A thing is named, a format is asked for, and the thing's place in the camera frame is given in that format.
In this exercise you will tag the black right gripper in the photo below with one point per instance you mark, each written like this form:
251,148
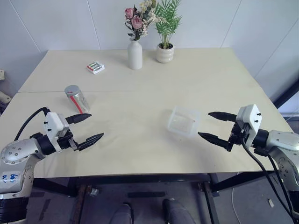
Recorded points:
238,134

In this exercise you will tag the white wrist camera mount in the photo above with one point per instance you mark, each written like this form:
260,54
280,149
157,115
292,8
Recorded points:
52,121
251,116

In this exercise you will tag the rusty brown metal bar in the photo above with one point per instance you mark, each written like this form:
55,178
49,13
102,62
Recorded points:
80,203

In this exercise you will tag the small beige floor scrap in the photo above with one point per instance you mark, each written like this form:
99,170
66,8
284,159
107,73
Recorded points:
270,202

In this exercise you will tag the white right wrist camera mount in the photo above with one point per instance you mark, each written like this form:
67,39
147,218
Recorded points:
251,116

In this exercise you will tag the beige wooden object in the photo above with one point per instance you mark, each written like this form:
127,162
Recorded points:
3,96

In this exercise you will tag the white ribbed plant pot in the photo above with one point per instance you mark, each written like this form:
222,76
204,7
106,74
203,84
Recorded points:
165,54

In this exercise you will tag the clear plastic bottle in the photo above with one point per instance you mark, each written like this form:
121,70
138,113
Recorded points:
80,102

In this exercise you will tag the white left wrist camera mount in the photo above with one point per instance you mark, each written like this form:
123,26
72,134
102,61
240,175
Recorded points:
52,121

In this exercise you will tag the white ceramic vase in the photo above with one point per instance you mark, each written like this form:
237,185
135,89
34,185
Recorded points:
134,54

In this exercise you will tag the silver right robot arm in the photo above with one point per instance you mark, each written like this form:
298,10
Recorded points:
280,142

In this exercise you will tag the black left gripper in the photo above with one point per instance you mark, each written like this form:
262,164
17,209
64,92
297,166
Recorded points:
65,142

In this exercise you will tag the clear plastic container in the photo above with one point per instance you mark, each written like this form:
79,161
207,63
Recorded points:
183,121

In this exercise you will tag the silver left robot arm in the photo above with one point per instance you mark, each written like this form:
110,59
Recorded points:
16,151

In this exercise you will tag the white pack of green batteries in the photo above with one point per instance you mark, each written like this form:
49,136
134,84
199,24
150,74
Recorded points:
95,67

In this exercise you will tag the green artificial palm plant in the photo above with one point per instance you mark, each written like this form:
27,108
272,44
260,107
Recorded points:
167,18

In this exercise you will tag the dark rounded grey shape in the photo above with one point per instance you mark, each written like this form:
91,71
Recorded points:
122,214
177,212

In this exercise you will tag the dried pink flower bouquet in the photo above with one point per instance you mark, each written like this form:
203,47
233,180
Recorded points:
137,21

